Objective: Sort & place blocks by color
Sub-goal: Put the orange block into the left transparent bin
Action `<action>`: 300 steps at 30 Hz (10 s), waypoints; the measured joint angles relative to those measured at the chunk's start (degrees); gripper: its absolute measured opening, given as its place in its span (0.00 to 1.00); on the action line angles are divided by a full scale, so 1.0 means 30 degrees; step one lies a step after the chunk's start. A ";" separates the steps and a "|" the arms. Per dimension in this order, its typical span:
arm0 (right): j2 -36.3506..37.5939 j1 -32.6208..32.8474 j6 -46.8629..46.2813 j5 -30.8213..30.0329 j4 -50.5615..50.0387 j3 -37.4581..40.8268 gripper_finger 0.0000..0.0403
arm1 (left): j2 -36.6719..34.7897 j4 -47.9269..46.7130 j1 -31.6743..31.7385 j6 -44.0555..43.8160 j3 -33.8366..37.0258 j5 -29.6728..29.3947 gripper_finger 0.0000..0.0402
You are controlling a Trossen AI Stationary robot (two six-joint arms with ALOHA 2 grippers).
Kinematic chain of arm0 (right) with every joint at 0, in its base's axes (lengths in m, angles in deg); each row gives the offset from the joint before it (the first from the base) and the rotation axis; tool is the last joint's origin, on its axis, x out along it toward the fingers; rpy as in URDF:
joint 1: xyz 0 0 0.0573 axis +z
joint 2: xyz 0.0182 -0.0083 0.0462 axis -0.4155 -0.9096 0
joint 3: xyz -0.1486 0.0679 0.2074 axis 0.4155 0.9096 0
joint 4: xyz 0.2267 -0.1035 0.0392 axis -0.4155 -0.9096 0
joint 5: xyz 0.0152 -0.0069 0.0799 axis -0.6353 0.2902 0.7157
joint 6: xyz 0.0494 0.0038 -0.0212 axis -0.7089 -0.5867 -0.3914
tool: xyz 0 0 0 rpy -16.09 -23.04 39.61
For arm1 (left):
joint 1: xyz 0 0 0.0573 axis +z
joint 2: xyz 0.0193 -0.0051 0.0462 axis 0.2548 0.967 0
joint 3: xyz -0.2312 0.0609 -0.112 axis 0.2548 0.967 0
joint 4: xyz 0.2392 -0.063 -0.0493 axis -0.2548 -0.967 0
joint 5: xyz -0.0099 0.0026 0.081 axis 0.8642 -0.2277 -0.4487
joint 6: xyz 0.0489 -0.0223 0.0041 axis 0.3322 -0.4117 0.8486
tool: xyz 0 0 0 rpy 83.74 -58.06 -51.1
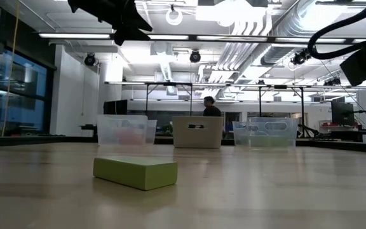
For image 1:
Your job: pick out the small dark side table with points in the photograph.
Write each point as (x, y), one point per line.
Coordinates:
(87, 126)

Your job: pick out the red rectangular block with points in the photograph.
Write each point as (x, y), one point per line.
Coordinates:
(129, 139)

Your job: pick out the black computer monitor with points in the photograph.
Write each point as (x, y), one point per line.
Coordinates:
(115, 107)
(342, 113)

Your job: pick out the black hanging spotlight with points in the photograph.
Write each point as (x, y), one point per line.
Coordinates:
(332, 82)
(195, 56)
(90, 59)
(300, 58)

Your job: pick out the middle clear plastic bin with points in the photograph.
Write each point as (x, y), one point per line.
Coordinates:
(180, 133)

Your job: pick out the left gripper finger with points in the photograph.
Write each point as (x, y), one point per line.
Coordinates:
(129, 35)
(137, 24)

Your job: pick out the white light strip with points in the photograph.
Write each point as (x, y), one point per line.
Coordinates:
(170, 37)
(359, 41)
(75, 36)
(294, 40)
(232, 38)

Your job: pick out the clear plastic bin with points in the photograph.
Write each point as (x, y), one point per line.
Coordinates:
(180, 133)
(288, 130)
(106, 127)

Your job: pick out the background black robot arm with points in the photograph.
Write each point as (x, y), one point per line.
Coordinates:
(307, 130)

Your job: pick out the large dark window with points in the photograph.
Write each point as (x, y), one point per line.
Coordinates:
(21, 79)

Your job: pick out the black overhead frame bar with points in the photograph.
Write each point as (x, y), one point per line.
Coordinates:
(192, 37)

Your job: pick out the person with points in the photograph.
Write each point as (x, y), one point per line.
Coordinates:
(211, 111)

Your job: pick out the black aluminium table frame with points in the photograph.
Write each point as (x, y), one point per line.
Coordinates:
(43, 139)

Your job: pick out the black background rig frame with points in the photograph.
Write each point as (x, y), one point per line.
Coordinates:
(302, 108)
(147, 98)

